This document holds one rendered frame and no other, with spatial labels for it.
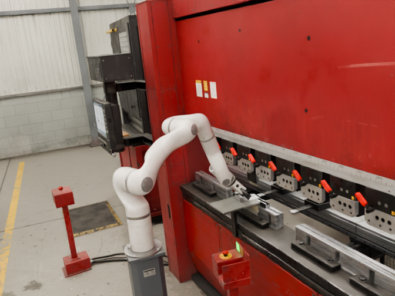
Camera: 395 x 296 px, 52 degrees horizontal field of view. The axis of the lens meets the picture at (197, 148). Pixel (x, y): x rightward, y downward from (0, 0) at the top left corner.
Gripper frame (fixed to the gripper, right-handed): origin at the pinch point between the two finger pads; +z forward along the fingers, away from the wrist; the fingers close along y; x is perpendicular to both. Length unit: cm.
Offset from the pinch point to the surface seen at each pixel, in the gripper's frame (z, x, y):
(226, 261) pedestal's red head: -0.8, 39.3, -23.6
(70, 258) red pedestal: 6, 131, 165
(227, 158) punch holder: -13.8, -13.5, 21.1
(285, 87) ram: -52, -47, -42
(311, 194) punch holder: -13, -13, -59
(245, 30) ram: -74, -66, -9
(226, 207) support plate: -9.0, 14.2, -4.5
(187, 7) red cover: -90, -77, 57
